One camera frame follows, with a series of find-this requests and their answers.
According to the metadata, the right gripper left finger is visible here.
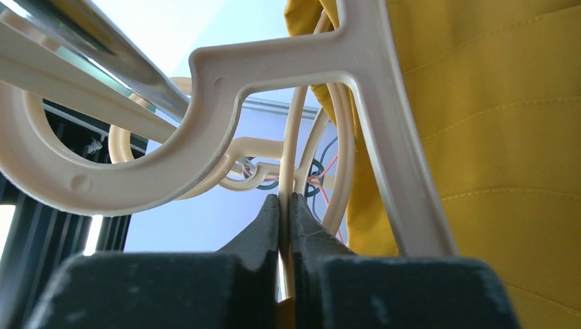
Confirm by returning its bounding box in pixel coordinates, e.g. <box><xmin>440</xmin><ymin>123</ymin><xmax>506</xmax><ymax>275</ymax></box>
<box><xmin>25</xmin><ymin>195</ymin><xmax>280</xmax><ymax>328</ymax></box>

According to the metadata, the metal hanging rod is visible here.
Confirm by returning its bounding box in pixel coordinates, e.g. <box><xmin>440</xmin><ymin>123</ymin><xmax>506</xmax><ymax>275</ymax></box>
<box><xmin>1</xmin><ymin>0</ymin><xmax>189</xmax><ymax>121</ymax></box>

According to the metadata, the wooden hanger front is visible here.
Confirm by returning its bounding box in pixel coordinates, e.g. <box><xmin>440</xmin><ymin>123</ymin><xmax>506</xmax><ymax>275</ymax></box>
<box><xmin>108</xmin><ymin>9</ymin><xmax>357</xmax><ymax>301</ymax></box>

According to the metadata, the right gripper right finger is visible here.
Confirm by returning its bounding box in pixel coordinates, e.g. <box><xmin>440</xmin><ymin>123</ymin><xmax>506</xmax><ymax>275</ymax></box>
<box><xmin>288</xmin><ymin>193</ymin><xmax>520</xmax><ymax>328</ymax></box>

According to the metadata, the yellow garment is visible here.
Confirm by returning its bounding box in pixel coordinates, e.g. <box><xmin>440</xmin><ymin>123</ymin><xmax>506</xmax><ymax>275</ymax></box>
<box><xmin>275</xmin><ymin>0</ymin><xmax>581</xmax><ymax>329</ymax></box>

